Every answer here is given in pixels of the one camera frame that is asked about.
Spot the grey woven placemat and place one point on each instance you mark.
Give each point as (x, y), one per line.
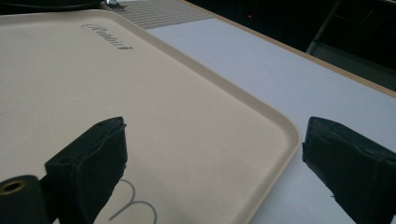
(158, 12)

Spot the metal fork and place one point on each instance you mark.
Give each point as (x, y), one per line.
(114, 3)

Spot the beige plastic tray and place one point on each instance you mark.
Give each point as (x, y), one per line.
(140, 102)

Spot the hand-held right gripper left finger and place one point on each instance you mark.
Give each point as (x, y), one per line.
(90, 168)

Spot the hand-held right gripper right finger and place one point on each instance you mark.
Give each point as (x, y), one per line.
(351, 165)

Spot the metal stand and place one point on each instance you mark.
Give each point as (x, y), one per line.
(323, 26)

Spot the black round plate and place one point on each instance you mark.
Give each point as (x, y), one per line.
(46, 3)

